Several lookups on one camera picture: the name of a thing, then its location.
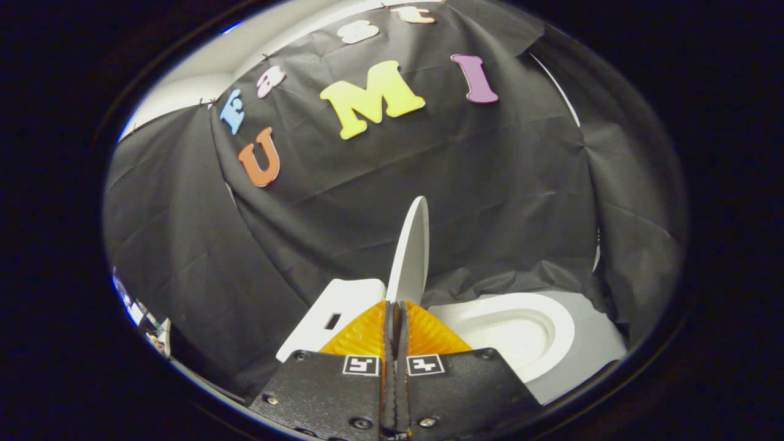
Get blurred cluttered objects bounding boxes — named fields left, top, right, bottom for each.
left=112, top=268, right=173, bottom=359

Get white toilet tank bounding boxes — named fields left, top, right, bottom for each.
left=276, top=279, right=388, bottom=363

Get black backdrop cloth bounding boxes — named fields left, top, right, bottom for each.
left=103, top=0, right=690, bottom=399

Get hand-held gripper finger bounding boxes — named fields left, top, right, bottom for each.
left=248, top=300, right=396, bottom=439
left=395, top=300, right=543, bottom=437

